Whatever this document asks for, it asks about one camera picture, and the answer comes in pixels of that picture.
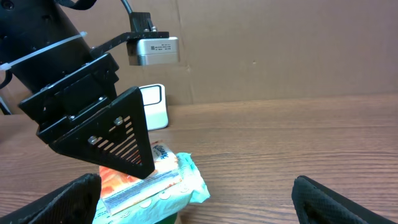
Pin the teal wet wipes pack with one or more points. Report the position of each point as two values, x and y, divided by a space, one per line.
192 189

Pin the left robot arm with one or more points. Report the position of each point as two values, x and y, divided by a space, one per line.
40 45

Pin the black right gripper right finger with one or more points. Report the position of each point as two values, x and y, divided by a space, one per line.
316 204

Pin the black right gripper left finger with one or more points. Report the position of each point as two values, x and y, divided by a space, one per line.
75 202

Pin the green lid glass jar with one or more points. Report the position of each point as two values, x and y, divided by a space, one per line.
172 219

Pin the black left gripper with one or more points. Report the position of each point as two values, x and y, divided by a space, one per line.
115 137

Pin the orange tissue packet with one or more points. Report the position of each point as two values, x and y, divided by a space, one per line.
120 191

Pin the white barcode scanner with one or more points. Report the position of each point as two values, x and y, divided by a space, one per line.
155 106

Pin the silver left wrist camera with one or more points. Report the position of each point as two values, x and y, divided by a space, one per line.
153 51

